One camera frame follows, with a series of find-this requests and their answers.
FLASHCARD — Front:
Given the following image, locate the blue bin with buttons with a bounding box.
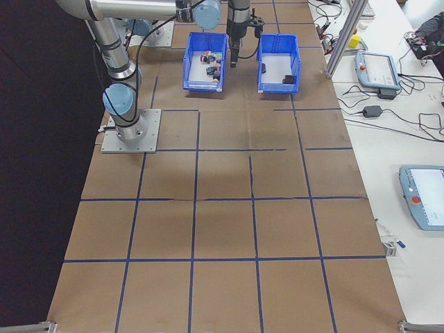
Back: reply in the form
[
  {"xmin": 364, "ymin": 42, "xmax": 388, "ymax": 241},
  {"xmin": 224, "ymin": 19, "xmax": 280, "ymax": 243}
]
[{"xmin": 182, "ymin": 31, "xmax": 229, "ymax": 94}]

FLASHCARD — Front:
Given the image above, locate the blue bin with black parts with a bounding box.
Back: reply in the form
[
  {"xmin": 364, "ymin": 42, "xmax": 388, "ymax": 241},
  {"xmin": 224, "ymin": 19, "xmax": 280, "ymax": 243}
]
[{"xmin": 256, "ymin": 33, "xmax": 300, "ymax": 95}]

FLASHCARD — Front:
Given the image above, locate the small circuit board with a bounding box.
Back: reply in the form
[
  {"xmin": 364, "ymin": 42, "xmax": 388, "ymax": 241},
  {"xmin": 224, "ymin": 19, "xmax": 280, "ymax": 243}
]
[{"xmin": 321, "ymin": 36, "xmax": 339, "ymax": 53}]

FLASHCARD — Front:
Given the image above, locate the white keyboard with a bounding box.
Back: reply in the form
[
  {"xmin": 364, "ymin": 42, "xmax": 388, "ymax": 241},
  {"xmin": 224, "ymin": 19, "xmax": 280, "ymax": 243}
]
[{"xmin": 360, "ymin": 0, "xmax": 377, "ymax": 18}]

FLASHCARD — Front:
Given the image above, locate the grey-blue teach pendant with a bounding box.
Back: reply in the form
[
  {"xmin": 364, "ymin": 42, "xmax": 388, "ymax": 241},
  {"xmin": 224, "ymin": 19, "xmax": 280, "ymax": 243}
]
[
  {"xmin": 353, "ymin": 51, "xmax": 402, "ymax": 92},
  {"xmin": 398, "ymin": 164, "xmax": 444, "ymax": 232}
]

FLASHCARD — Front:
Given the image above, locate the black power adapter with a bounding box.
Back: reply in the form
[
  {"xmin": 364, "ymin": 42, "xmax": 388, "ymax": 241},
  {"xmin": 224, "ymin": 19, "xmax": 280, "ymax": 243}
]
[{"xmin": 361, "ymin": 105, "xmax": 384, "ymax": 118}]

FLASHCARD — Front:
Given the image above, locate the black jacket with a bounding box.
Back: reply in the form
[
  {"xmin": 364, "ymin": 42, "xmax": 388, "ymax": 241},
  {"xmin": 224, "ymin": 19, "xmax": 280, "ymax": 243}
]
[{"xmin": 414, "ymin": 12, "xmax": 444, "ymax": 67}]

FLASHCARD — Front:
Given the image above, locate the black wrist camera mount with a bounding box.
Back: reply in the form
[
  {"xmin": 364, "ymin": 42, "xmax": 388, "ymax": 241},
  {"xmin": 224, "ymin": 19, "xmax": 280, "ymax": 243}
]
[{"xmin": 248, "ymin": 12, "xmax": 266, "ymax": 39}]

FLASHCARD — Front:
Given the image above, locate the tall aluminium extrusion post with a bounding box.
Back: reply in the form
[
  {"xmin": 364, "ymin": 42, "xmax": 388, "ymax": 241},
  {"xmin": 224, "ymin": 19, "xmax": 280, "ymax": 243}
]
[{"xmin": 323, "ymin": 0, "xmax": 369, "ymax": 80}]

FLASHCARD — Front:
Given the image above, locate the black adapter mains cable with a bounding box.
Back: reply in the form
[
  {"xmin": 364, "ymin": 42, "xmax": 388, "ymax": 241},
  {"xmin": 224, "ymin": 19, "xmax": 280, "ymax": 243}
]
[{"xmin": 336, "ymin": 84, "xmax": 379, "ymax": 116}]

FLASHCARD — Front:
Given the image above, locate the long black table cable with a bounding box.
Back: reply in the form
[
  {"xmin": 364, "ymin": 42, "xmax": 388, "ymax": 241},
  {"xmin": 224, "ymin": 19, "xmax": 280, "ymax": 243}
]
[{"xmin": 342, "ymin": 117, "xmax": 444, "ymax": 143}]

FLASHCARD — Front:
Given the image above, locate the wired electronics board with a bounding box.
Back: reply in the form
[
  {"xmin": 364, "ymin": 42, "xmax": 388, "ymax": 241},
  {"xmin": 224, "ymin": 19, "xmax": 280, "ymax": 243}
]
[{"xmin": 404, "ymin": 31, "xmax": 431, "ymax": 60}]

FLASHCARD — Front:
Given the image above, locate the black frame cover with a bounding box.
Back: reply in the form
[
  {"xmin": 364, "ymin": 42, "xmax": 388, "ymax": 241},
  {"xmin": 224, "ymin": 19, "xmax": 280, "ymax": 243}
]
[{"xmin": 0, "ymin": 0, "xmax": 107, "ymax": 329}]

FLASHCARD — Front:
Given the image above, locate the metal corner bracket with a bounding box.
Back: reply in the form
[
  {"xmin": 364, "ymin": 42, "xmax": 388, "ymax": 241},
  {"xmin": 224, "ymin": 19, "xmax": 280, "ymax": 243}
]
[
  {"xmin": 397, "ymin": 319, "xmax": 444, "ymax": 333},
  {"xmin": 0, "ymin": 321, "xmax": 58, "ymax": 333}
]

